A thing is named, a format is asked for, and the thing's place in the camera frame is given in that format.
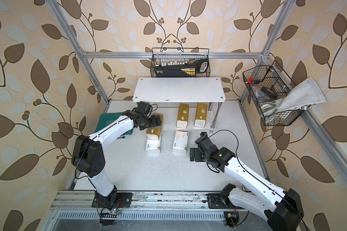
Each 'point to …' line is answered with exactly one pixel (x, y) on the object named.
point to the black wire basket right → (267, 83)
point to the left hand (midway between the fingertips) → (157, 122)
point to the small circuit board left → (109, 218)
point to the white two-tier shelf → (164, 93)
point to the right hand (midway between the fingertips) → (197, 153)
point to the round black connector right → (232, 220)
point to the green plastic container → (106, 119)
